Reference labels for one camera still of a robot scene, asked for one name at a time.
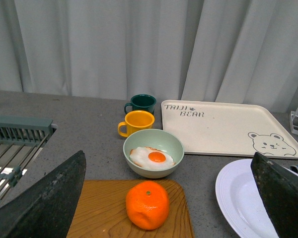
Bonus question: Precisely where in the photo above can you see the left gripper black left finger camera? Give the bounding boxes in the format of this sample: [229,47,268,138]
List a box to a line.
[0,151,86,238]

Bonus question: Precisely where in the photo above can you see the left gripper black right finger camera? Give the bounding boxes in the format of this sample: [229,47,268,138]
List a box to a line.
[251,152,298,238]

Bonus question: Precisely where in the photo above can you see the white round plate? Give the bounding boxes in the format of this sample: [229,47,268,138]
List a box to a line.
[215,159,298,238]

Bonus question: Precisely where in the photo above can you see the orange mandarin fruit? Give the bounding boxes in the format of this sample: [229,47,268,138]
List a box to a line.
[125,180,170,230]

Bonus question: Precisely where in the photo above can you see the wooden cutting board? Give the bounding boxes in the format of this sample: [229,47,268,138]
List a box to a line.
[67,179,195,238]

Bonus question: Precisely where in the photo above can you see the green dish drying rack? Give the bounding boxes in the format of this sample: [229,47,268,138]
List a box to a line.
[0,116,56,204]

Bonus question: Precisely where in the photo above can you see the cream bear serving tray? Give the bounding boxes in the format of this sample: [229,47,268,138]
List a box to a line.
[161,100,298,160]

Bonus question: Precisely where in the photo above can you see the toy fried egg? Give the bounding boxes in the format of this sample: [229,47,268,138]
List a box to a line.
[130,147,175,170]

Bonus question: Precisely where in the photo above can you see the light green bowl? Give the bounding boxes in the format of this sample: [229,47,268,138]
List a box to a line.
[123,129,184,179]

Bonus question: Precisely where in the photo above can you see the yellow mug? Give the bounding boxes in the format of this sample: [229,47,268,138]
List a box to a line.
[117,110,155,138]

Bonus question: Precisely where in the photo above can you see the dark green mug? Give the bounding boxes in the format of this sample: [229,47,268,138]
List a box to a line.
[124,94,156,114]

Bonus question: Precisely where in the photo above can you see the grey curtain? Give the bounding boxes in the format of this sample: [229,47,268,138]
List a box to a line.
[0,0,298,112]

